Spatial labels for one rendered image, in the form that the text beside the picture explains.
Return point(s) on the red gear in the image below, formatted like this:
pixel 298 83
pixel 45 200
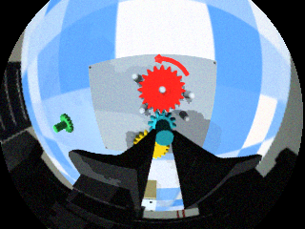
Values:
pixel 161 78

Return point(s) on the teal gear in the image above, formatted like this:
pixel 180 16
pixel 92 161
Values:
pixel 163 125

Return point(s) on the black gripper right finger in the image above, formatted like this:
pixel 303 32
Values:
pixel 200 173

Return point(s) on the red curved arrow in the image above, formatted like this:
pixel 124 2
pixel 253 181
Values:
pixel 167 59

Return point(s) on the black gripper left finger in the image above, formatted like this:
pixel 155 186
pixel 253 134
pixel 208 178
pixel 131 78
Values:
pixel 128 170

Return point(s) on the yellow gear with black stripe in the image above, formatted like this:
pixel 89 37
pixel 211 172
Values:
pixel 157 149

